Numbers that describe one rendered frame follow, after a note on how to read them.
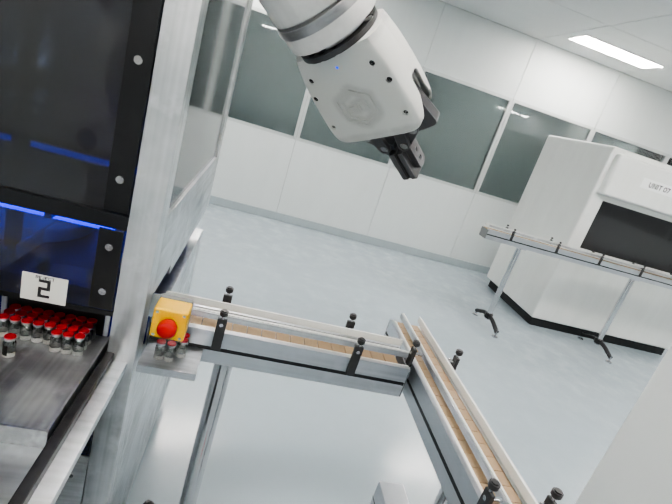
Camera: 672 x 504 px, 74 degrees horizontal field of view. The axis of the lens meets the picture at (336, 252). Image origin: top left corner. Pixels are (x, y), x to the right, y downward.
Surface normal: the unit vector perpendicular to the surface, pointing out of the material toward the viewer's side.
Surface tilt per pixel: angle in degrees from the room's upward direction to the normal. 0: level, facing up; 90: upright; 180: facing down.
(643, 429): 90
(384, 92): 132
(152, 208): 90
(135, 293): 90
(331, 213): 90
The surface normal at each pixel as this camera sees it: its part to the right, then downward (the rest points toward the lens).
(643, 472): -0.95, -0.23
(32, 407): 0.30, -0.91
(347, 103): -0.36, 0.82
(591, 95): 0.12, 0.34
